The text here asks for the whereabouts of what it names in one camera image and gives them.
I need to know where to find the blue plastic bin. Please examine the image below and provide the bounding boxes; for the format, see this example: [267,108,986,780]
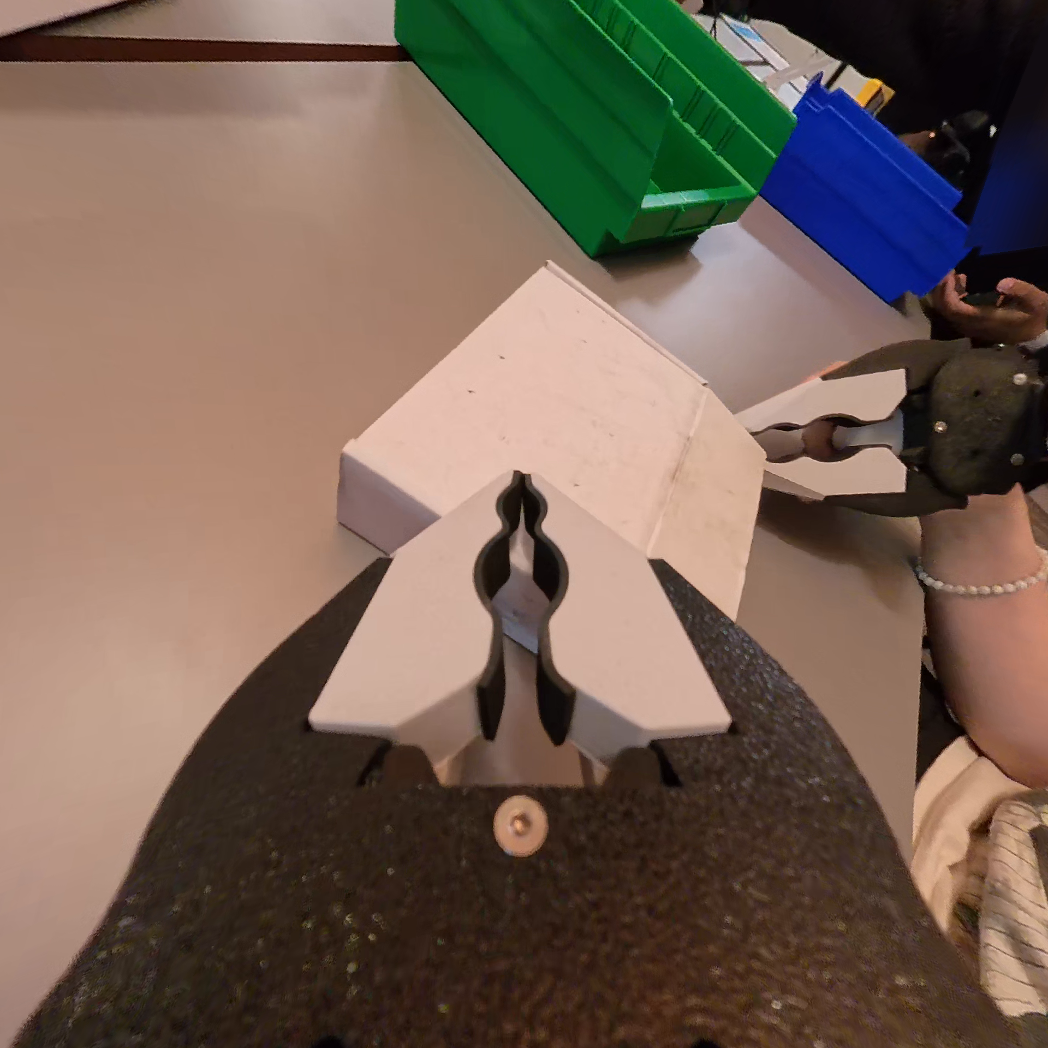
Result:
[760,72,974,306]

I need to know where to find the person's right hand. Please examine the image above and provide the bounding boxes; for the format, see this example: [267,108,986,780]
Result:
[919,485,1048,588]

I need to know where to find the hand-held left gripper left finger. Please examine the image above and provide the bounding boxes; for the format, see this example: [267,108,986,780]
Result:
[308,471,525,783]

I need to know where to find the white cardboard mailer box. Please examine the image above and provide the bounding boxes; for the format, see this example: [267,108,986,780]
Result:
[338,260,767,656]

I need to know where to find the white pearl bracelet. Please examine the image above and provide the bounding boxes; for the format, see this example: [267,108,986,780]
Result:
[914,547,1048,597]

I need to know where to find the person's white striped top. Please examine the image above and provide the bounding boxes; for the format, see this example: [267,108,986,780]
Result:
[911,737,1048,1020]

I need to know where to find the green plastic bin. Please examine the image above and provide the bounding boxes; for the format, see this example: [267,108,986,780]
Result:
[395,0,797,259]

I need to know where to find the scattered papers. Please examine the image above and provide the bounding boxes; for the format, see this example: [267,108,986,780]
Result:
[712,0,894,116]

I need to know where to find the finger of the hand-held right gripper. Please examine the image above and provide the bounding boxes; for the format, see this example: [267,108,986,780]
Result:
[735,368,910,437]
[757,421,910,503]

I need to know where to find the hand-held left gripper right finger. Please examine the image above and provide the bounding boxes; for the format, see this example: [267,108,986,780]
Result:
[524,471,734,783]

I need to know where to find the person's right forearm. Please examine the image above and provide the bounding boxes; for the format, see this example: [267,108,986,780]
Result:
[917,565,1048,789]

